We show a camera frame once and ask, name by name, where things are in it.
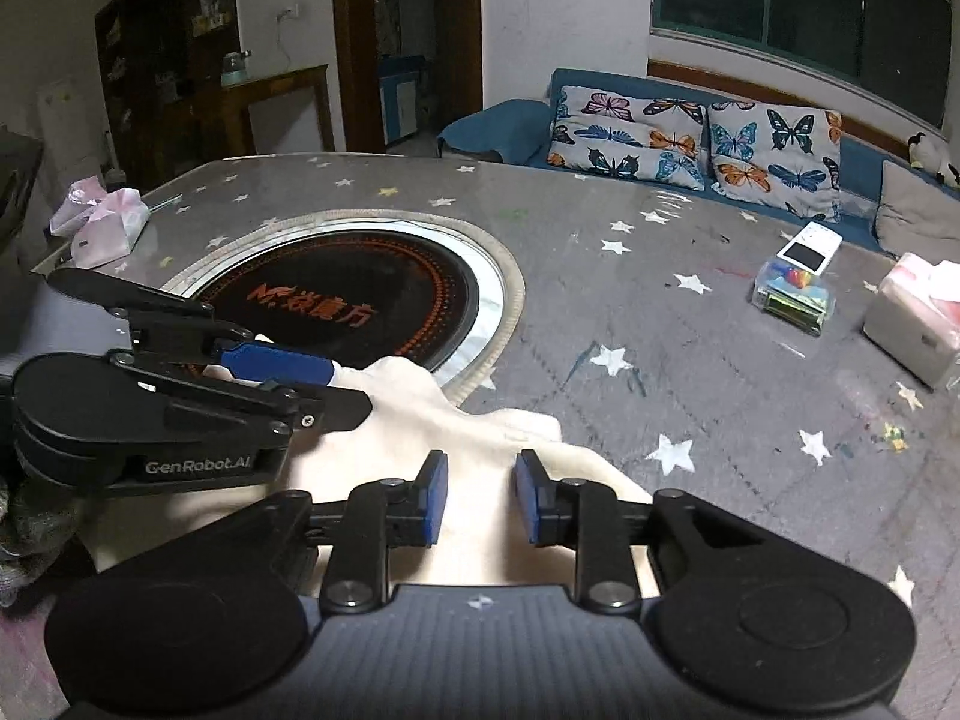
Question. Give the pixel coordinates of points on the dark wooden door frame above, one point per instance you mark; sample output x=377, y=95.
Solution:
x=406, y=62

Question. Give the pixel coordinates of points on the black white plush toy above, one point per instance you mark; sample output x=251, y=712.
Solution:
x=930, y=158

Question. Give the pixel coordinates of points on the white phone box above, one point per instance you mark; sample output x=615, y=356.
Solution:
x=812, y=249

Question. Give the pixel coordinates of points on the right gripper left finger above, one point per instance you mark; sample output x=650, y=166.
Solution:
x=375, y=519

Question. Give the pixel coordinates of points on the dark window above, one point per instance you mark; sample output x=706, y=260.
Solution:
x=897, y=50

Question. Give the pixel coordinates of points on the cream garment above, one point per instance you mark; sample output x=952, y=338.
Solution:
x=482, y=540

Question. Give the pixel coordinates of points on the round black induction cooktop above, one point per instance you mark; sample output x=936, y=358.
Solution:
x=353, y=297

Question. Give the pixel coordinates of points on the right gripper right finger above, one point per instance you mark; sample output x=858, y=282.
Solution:
x=590, y=520

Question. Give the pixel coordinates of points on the wall power socket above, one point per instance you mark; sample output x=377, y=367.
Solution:
x=293, y=12

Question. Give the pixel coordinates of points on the grey plain cushion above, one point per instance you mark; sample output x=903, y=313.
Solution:
x=915, y=217

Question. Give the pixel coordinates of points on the dark wooden bookshelf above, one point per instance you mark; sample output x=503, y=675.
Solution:
x=161, y=64

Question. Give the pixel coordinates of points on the right butterfly pillow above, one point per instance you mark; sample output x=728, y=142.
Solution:
x=784, y=157

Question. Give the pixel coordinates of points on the left butterfly pillow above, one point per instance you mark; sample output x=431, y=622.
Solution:
x=608, y=134

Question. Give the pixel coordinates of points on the dark wooden side table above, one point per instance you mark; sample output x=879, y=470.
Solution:
x=260, y=105

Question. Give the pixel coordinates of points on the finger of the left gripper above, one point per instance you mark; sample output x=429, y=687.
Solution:
x=322, y=404
x=182, y=332

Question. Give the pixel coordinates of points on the blue sofa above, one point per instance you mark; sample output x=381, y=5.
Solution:
x=518, y=132

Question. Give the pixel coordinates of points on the butterfly pillow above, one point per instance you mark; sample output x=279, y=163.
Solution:
x=784, y=157
x=608, y=134

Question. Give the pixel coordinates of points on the white tissue box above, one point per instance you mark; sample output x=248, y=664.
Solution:
x=914, y=318

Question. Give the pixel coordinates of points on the glass kettle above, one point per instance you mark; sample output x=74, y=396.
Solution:
x=234, y=70

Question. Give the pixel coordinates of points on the grey star tablecloth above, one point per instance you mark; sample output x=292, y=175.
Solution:
x=639, y=337

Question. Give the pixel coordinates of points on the pink tissue pack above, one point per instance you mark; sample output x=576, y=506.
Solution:
x=101, y=226

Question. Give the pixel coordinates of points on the clear box of coloured items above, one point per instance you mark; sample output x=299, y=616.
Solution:
x=793, y=294

